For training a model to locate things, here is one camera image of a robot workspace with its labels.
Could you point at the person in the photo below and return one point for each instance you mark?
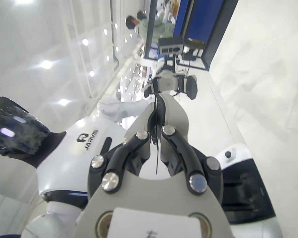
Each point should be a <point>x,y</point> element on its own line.
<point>151,29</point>

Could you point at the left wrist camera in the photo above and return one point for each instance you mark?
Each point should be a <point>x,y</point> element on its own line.
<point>170,46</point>

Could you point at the blue partition panel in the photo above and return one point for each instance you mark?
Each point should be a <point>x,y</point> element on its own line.
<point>185,3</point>
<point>208,8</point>

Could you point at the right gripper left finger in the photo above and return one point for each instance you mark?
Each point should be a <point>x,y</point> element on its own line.
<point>132,149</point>

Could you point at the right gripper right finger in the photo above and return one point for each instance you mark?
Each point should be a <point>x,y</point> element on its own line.
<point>181,147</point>

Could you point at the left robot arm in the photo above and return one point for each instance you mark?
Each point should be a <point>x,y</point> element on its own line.
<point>124,108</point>

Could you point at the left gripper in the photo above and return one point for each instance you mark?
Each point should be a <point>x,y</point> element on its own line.
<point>167,83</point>

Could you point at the robot body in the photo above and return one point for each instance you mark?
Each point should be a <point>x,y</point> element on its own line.
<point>72,149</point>

